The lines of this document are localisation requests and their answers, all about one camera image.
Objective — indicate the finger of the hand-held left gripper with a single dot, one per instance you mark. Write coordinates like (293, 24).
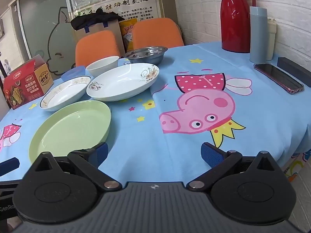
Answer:
(9, 166)

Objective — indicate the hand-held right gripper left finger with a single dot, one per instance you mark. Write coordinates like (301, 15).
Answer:
(100, 153)

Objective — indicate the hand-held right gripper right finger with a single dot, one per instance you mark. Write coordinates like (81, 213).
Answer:
(211, 154)

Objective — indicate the green plate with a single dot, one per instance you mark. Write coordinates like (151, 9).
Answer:
(70, 128)

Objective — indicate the white plate with gold rim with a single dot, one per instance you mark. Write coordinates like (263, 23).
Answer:
(63, 95)

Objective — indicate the blue plastic bowl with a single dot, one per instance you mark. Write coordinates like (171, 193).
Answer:
(73, 74)

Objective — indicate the white bowl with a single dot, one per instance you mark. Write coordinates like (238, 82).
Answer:
(102, 65)

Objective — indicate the steel bowl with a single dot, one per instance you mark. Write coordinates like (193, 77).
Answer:
(145, 57)

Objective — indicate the blue cartoon tablecloth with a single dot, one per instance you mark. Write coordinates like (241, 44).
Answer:
(170, 150)

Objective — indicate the red cracker box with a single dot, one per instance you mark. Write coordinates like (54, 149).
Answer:
(24, 89)

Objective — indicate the smartphone in pink case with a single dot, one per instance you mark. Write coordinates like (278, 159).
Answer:
(277, 76)

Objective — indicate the orange chair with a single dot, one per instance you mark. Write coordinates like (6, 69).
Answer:
(155, 34)
(97, 46)

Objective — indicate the black box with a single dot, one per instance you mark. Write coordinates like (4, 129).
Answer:
(296, 70)

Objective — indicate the yellow packet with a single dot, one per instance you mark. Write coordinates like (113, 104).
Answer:
(126, 34)

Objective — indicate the brown paper bag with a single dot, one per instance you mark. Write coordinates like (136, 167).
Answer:
(111, 29)

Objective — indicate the cream bottle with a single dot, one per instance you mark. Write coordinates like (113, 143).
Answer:
(271, 41)

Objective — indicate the grey-blue bottle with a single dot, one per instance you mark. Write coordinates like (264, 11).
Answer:
(258, 34)

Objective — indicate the black cloth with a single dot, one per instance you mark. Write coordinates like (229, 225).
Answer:
(97, 18)

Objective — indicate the red thermos jug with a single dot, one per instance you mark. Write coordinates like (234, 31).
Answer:
(234, 17)

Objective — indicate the frosted glass door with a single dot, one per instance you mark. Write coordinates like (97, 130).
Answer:
(36, 17)

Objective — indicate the framed wall poster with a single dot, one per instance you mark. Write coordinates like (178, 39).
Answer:
(136, 4)

